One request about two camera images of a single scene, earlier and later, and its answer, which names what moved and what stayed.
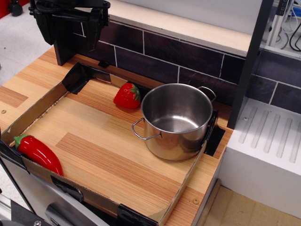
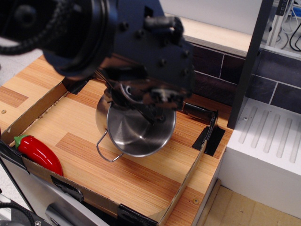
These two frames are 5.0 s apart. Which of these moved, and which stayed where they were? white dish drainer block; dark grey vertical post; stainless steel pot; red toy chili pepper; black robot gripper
Moved: black robot gripper; stainless steel pot
Stayed: dark grey vertical post; red toy chili pepper; white dish drainer block
